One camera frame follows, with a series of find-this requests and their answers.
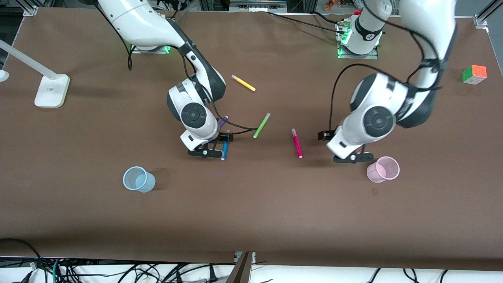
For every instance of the blue marker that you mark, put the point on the blue marker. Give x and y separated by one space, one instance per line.
225 151

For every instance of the blue plastic cup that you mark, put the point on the blue plastic cup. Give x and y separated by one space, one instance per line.
145 182

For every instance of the aluminium table post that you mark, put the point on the aluminium table post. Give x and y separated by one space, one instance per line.
241 271

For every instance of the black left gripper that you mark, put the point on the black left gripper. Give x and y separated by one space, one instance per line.
324 135

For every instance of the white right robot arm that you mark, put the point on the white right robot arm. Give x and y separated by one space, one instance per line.
194 116

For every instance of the yellow marker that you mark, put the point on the yellow marker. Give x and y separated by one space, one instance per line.
243 83

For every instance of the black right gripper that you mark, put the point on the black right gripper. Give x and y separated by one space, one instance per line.
224 137

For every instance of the grey power strip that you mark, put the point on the grey power strip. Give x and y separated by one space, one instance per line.
257 7

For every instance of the purple marker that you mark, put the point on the purple marker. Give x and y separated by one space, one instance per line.
224 119

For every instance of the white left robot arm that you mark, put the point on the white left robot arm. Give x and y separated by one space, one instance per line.
377 120

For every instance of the green marker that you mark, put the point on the green marker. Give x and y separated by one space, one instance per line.
261 125

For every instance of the aluminium corner profile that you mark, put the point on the aluminium corner profile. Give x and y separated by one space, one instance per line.
29 8
485 15

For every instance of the colourful puzzle cube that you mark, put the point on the colourful puzzle cube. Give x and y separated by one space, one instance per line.
474 74

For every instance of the white desk lamp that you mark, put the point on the white desk lamp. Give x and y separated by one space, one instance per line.
51 94

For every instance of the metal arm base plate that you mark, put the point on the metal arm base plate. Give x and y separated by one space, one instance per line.
369 57
157 51

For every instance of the pink marker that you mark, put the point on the pink marker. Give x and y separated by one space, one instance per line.
297 143

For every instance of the pink plastic cup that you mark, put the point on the pink plastic cup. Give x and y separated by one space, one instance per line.
377 173

